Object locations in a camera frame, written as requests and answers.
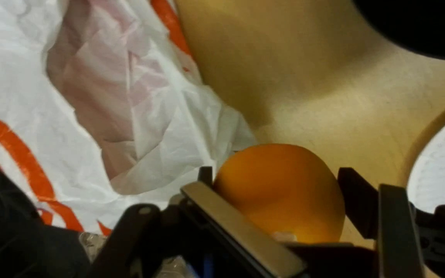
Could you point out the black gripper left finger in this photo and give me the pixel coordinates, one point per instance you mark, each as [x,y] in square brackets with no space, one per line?
[254,249]

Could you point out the white orange plastic bag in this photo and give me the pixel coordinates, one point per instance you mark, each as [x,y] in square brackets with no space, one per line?
[102,107]

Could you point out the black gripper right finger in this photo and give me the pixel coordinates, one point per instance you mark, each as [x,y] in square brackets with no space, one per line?
[384,213]

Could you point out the orange fruit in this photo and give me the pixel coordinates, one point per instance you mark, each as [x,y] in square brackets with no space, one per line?
[286,190]

